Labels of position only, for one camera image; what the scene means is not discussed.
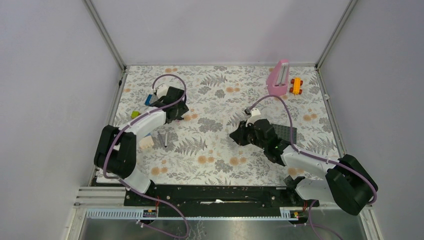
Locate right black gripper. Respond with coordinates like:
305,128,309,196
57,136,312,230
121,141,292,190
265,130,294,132
229,119,267,151

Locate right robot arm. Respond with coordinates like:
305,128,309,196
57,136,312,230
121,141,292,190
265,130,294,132
229,119,378,216

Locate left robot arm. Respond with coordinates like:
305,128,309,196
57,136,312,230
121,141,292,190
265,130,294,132
93,84,189,206

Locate white black pen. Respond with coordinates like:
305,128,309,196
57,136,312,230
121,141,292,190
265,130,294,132
163,132,168,148

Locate dark grey brick baseplate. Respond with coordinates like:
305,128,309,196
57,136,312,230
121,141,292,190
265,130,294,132
271,123,297,144

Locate blue grey brick block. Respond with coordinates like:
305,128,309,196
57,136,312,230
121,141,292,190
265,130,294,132
144,94,159,106

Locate red green toy truck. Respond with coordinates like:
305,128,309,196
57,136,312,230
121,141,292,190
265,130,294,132
130,111,141,119

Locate blue white brick block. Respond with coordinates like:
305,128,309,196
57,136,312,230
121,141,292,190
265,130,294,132
138,134,155,150

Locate floral patterned table mat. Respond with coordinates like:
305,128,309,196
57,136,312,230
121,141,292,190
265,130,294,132
114,65,339,186

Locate pink metronome box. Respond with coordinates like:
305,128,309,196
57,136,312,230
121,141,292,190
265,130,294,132
265,59,290,96

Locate orange red toy car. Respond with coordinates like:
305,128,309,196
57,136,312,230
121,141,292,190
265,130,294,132
289,77,303,95

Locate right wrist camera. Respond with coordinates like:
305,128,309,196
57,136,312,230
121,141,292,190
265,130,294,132
245,107,262,127

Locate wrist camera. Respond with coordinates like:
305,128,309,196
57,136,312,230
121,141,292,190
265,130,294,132
153,84,169,99
245,107,262,127

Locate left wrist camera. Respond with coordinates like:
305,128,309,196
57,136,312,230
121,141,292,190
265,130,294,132
153,84,169,99

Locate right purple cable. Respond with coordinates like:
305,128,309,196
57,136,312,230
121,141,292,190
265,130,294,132
246,94,379,205

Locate purple cable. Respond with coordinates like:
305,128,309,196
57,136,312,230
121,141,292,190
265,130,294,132
102,73,190,240
246,94,379,205

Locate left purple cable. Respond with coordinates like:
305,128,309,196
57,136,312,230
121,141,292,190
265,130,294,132
102,73,190,240

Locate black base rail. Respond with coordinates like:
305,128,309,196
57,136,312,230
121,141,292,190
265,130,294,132
123,184,320,214

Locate white slotted cable duct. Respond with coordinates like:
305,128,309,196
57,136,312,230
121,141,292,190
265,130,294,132
86,207,299,221

